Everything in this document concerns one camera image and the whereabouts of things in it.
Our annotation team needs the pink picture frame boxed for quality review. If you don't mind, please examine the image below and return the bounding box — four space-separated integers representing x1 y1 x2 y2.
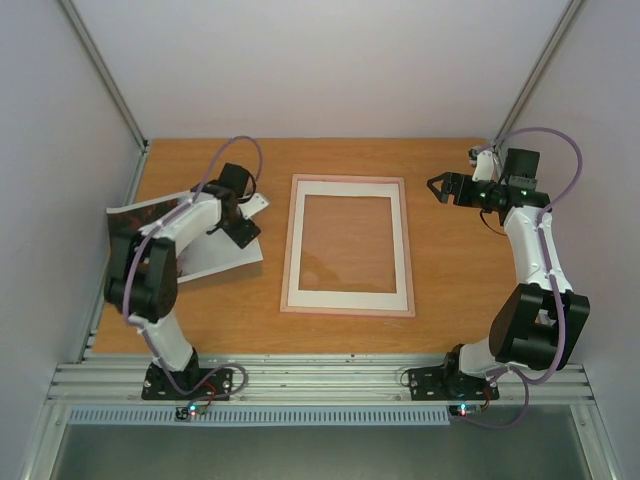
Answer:
278 173 417 318

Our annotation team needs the aluminium corner post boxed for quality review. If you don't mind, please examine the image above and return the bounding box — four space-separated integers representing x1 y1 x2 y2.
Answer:
495 0 587 139
56 0 148 152

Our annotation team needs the right controller board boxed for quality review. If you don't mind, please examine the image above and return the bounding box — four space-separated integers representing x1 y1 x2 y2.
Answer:
449 403 484 417

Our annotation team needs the grey slotted cable duct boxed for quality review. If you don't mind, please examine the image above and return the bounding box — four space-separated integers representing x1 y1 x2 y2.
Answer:
67 406 450 428

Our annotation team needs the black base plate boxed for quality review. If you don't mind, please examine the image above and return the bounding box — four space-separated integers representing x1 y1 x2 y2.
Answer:
407 366 500 401
141 364 233 401

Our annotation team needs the aluminium rail base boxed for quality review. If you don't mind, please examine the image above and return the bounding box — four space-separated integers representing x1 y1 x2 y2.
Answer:
47 352 596 405

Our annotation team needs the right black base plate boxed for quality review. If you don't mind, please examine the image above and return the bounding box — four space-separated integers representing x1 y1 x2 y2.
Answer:
407 366 500 401

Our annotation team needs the left controller board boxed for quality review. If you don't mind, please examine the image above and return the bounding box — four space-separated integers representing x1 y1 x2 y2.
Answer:
174 404 208 422

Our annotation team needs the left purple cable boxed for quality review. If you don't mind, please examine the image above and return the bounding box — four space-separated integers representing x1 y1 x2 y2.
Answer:
122 134 265 401

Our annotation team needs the controller board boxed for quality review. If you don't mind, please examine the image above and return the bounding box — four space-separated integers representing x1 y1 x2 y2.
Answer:
174 404 208 422
449 403 484 417

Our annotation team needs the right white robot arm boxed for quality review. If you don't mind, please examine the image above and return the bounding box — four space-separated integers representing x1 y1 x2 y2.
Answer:
427 147 590 399

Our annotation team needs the left aluminium corner post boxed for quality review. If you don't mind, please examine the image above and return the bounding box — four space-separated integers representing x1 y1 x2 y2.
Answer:
56 0 148 152

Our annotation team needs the red forest photo print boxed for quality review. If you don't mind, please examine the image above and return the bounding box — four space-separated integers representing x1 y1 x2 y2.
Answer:
106 191 263 284

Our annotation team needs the right aluminium corner post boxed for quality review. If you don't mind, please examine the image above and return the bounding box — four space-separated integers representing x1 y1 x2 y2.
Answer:
495 0 587 139

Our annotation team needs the white mat board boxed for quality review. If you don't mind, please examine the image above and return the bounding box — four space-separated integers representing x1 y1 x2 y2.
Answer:
283 179 412 311

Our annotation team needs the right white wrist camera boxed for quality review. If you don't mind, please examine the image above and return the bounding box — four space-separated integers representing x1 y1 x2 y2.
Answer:
469 146 500 182

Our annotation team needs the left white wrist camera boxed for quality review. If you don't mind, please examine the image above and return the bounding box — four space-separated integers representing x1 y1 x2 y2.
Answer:
239 193 270 219

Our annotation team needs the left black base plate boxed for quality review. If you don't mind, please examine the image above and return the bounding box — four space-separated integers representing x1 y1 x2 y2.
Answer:
141 364 233 401

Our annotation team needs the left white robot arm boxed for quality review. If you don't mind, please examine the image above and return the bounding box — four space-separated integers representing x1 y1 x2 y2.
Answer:
104 164 269 398

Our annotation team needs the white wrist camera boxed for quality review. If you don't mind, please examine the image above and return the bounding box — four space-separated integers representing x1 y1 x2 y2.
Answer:
469 146 500 182
239 193 270 219

